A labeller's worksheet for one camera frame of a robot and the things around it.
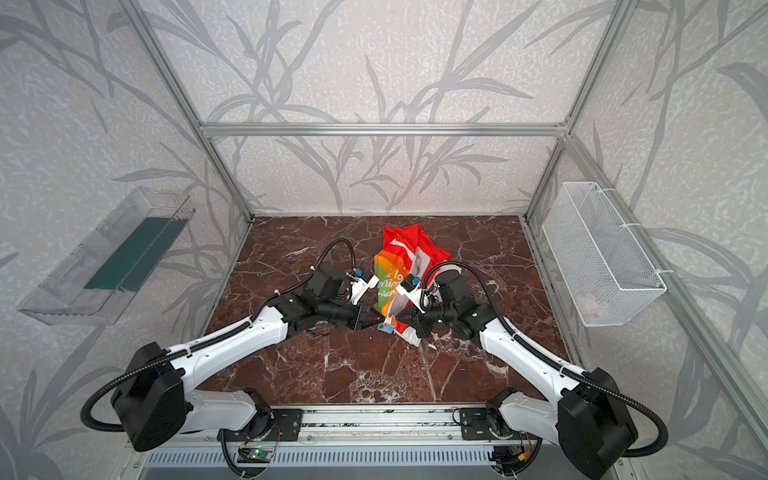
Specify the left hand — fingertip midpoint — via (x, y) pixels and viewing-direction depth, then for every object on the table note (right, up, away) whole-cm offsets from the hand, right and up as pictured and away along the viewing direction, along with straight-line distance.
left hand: (386, 313), depth 75 cm
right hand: (+4, +1, +3) cm, 5 cm away
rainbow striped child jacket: (+5, +15, +26) cm, 30 cm away
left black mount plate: (-25, -28, -2) cm, 37 cm away
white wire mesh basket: (+47, +13, -13) cm, 50 cm away
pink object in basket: (+50, +3, -3) cm, 51 cm away
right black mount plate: (+22, -27, -2) cm, 35 cm away
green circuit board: (-30, -33, -4) cm, 45 cm away
